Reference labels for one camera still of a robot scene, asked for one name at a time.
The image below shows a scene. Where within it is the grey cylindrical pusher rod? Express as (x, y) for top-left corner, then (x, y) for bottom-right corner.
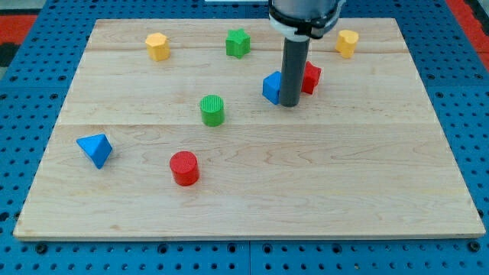
(279, 38), (309, 107)

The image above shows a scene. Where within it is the blue cube block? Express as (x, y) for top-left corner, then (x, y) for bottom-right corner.
(262, 71), (281, 105)

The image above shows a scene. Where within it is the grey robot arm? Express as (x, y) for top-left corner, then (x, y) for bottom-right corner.
(268, 0), (345, 107)

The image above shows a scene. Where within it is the red star block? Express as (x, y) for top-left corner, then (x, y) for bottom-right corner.
(301, 61), (322, 95)

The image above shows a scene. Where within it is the yellow heart block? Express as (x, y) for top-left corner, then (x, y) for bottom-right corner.
(335, 29), (359, 59)

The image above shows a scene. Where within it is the green star block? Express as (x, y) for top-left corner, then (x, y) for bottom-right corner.
(225, 28), (251, 59)

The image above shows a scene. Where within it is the green cylinder block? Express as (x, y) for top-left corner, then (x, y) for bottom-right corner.
(199, 95), (225, 127)

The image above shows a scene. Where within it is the yellow hexagon block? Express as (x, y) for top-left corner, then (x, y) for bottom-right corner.
(145, 33), (170, 61)

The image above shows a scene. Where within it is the wooden board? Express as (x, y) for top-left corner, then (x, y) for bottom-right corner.
(14, 18), (485, 241)

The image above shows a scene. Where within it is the red cylinder block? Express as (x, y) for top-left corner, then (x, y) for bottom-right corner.
(170, 150), (199, 186)

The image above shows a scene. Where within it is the blue triangle block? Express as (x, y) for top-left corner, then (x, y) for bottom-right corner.
(76, 134), (112, 170)

